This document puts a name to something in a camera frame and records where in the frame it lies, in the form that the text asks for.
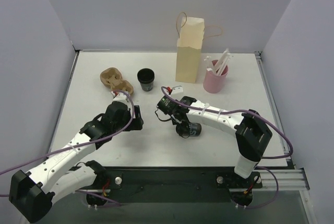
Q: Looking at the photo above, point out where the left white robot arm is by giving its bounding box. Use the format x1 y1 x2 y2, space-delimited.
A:
9 101 144 223

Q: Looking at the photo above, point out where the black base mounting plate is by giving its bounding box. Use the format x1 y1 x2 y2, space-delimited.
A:
85 167 263 205

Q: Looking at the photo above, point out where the aluminium frame rail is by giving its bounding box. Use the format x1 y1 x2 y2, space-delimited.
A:
255 51 310 191

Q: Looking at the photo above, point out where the white wrapped straw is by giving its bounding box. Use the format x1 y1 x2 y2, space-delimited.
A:
213 48 230 75
217 54 231 76
204 56 217 75

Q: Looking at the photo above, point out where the black coffee cup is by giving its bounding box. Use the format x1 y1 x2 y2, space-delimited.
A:
137 68 155 91
186 122 202 137

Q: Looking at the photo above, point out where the brown pulp cup carrier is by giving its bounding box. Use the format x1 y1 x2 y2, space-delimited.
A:
100 67 134 95

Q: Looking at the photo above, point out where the beige paper bag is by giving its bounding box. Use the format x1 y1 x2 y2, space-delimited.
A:
175 11 224 83

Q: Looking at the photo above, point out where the black cup lid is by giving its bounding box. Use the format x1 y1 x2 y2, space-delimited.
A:
175 122 190 138

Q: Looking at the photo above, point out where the pink straw holder cup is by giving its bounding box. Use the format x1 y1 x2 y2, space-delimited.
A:
203 66 229 93

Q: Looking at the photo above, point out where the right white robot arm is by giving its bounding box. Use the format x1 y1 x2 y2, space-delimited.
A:
157 96 272 186

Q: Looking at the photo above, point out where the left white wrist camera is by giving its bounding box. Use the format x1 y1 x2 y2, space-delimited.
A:
111 91 129 104

